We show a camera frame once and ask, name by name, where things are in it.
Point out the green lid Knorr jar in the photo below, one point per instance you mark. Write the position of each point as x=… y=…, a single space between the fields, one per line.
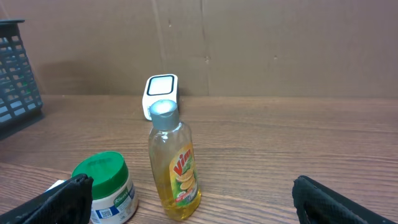
x=114 y=195

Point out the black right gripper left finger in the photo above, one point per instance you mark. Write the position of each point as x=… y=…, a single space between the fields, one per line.
x=69 y=202

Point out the white barcode scanner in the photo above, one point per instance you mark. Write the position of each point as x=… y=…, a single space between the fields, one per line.
x=160 y=87

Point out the small Kleenex tissue pack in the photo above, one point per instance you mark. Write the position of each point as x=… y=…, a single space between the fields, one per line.
x=57 y=183

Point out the yellow dish soap bottle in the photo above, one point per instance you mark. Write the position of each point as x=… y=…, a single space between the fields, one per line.
x=172 y=161

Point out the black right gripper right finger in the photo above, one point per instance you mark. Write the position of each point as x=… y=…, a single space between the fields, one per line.
x=317 y=204

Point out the grey plastic mesh basket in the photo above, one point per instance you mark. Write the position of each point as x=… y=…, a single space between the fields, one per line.
x=21 y=104

